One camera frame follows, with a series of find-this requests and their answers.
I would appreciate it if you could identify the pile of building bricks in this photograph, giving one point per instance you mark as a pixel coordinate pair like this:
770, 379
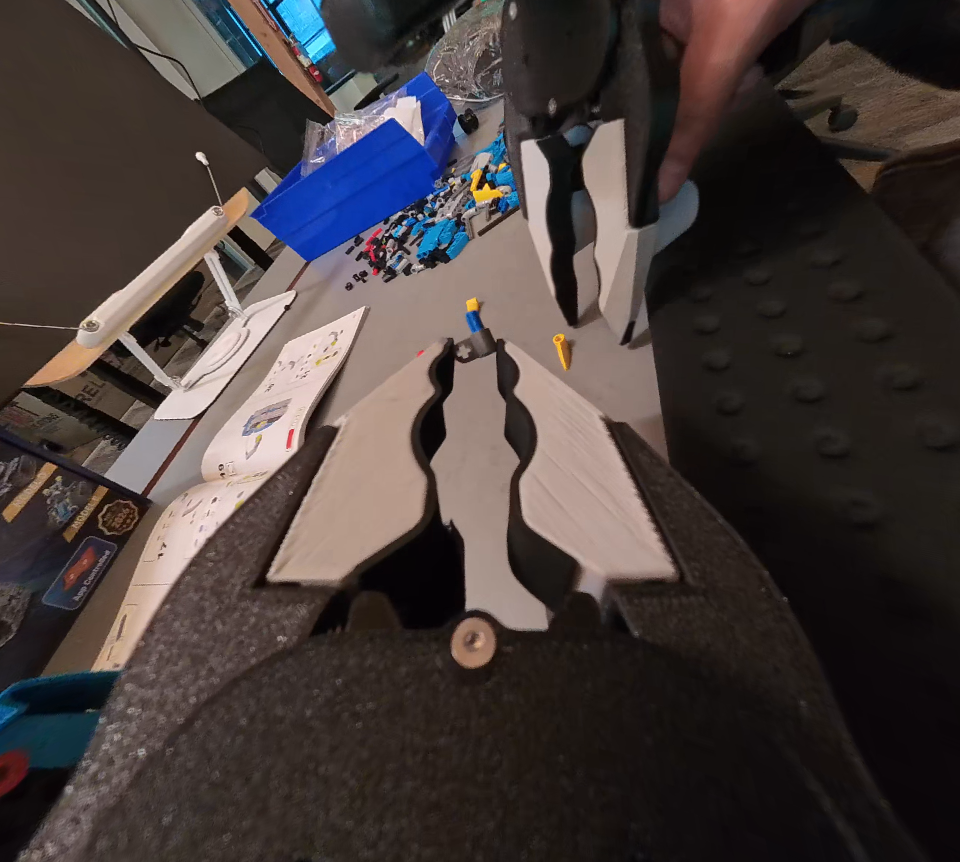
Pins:
442, 216

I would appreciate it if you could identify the instruction booklet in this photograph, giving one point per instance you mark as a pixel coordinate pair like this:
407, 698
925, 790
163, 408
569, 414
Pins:
285, 389

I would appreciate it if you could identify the grey desk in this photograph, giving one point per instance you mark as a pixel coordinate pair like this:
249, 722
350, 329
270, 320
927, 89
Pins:
510, 277

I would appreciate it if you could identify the black chair base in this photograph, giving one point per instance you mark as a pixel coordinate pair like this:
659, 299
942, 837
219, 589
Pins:
840, 119

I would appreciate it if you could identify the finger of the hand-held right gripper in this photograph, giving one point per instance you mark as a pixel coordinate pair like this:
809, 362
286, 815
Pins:
540, 216
611, 201

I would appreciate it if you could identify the robot kit box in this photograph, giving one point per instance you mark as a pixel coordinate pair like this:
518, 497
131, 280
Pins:
52, 539

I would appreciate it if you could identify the shelf with cardboard boxes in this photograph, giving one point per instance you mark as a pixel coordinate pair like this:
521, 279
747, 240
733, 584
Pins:
67, 412

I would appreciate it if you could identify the dark partition panel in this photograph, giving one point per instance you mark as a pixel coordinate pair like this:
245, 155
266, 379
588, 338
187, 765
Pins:
97, 164

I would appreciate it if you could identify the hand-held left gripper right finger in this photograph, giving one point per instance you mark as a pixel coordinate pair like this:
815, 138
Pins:
592, 494

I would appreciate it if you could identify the yellow long wedge brick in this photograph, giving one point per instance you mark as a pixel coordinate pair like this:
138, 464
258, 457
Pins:
561, 350

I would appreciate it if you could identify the blue toy robot model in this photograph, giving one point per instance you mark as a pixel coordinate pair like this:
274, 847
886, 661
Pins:
45, 727

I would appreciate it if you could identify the blue plastic bin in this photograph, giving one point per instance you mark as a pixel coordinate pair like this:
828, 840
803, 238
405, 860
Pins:
352, 179

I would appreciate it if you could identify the red fire extinguisher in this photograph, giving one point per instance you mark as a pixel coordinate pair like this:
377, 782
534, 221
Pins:
311, 63

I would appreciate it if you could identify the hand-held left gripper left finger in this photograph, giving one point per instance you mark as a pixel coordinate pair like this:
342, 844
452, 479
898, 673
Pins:
360, 487

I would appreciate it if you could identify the clear plastic bag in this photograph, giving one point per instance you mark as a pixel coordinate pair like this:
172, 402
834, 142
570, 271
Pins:
352, 130
469, 63

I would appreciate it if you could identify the grey connector brick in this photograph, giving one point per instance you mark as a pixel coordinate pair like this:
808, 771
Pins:
476, 346

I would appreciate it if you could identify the blue pin brick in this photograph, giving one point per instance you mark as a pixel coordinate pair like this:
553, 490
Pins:
472, 322

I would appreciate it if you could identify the white desk lamp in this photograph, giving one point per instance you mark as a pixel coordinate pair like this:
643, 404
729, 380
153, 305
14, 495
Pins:
187, 292

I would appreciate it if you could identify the black toy wheel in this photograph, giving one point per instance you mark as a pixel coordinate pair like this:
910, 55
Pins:
468, 121

